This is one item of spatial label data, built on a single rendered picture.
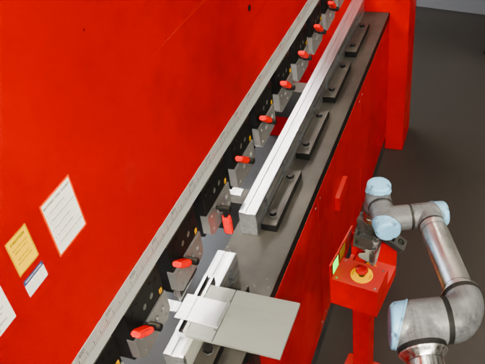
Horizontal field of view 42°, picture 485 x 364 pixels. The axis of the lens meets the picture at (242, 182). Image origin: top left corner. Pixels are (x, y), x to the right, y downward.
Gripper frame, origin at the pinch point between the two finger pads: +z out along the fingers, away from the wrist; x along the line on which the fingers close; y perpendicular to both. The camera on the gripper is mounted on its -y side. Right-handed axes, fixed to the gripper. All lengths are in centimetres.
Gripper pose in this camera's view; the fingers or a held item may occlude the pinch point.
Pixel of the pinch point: (374, 263)
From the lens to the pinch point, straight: 218.0
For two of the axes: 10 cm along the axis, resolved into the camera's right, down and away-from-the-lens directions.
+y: -8.8, -2.8, 3.8
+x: -4.7, 6.0, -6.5
